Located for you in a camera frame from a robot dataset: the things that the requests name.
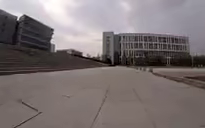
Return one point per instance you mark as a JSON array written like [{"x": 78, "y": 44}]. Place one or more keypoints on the pale concrete slab pavement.
[{"x": 100, "y": 96}]

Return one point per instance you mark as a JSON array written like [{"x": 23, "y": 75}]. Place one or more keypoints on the dark building with horizontal bands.
[{"x": 35, "y": 33}]

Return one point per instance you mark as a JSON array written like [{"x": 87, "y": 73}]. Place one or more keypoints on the wide stone steps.
[{"x": 23, "y": 61}]

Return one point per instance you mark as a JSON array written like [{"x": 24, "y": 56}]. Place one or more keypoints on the pale side path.
[{"x": 180, "y": 71}]

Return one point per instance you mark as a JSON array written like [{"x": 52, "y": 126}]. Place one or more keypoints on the low distant building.
[{"x": 70, "y": 52}]

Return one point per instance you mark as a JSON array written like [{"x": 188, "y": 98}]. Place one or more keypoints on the pale stone kerb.
[{"x": 183, "y": 81}]

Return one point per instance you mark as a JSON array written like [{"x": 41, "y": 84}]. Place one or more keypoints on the large white curved building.
[{"x": 150, "y": 45}]

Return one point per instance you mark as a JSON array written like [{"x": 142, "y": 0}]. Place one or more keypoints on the row of dark trees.
[{"x": 203, "y": 60}]

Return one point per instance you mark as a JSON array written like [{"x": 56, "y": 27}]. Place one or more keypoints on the dark glass building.
[{"x": 1, "y": 28}]

